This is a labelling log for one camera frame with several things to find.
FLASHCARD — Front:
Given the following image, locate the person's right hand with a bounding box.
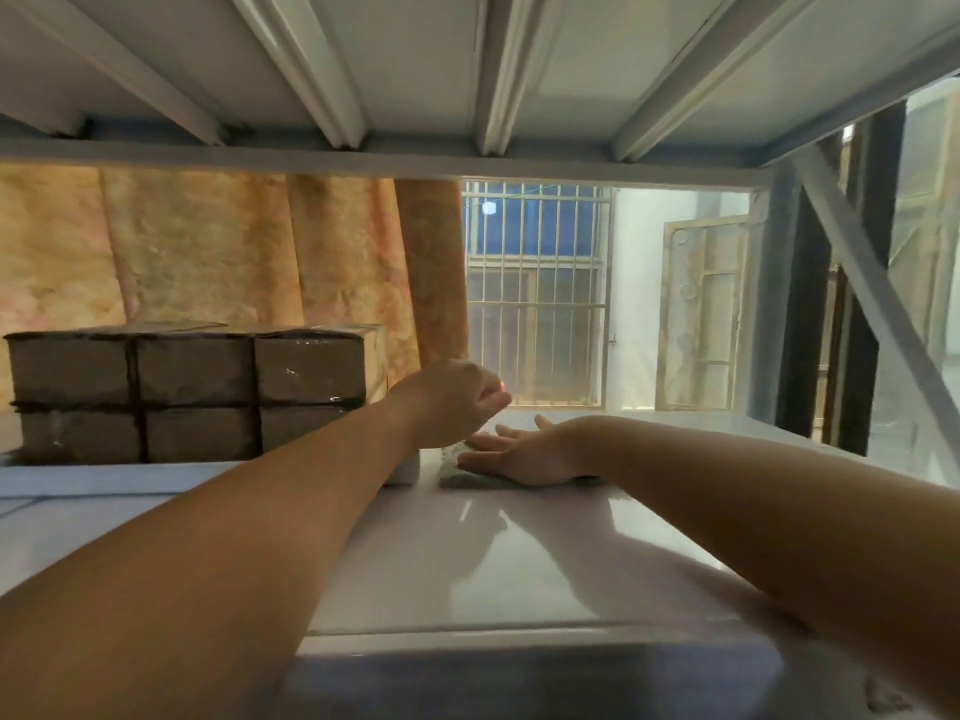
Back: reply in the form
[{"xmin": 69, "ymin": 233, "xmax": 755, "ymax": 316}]
[{"xmin": 456, "ymin": 414, "xmax": 601, "ymax": 489}]

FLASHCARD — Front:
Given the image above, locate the person's left hand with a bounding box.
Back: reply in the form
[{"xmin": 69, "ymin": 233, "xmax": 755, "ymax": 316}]
[{"xmin": 385, "ymin": 358, "xmax": 514, "ymax": 451}]

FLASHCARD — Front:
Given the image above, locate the grey-green cloth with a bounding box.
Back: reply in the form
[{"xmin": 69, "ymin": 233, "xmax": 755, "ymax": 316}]
[{"xmin": 438, "ymin": 439, "xmax": 603, "ymax": 491}]

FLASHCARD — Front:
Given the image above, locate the person's left forearm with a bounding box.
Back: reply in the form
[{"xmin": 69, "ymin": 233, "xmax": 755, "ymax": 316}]
[{"xmin": 0, "ymin": 388, "xmax": 423, "ymax": 720}]

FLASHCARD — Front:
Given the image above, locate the person's right forearm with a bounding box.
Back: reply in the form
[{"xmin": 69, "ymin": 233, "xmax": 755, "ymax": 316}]
[{"xmin": 581, "ymin": 414, "xmax": 960, "ymax": 713}]

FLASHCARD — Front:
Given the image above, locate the window with metal bars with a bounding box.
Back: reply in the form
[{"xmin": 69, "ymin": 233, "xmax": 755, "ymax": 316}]
[{"xmin": 460, "ymin": 181, "xmax": 613, "ymax": 410}]

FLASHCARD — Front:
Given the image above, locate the yellow framed glass door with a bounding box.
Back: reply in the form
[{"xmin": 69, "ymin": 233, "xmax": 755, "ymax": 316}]
[{"xmin": 654, "ymin": 214, "xmax": 754, "ymax": 414}]

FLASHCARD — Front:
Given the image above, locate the stack of brown cardboard boxes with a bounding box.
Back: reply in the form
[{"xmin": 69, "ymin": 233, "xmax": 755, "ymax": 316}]
[{"xmin": 3, "ymin": 320, "xmax": 388, "ymax": 466}]

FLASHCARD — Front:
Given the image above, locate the orange patterned curtain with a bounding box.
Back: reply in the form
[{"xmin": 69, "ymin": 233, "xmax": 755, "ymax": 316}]
[{"xmin": 0, "ymin": 163, "xmax": 471, "ymax": 413}]

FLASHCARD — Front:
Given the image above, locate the white metal shelf rack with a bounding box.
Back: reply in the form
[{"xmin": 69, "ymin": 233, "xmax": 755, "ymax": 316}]
[{"xmin": 0, "ymin": 0, "xmax": 960, "ymax": 720}]

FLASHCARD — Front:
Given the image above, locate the dark door frame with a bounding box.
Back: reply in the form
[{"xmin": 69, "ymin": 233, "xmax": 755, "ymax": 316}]
[{"xmin": 775, "ymin": 103, "xmax": 909, "ymax": 458}]

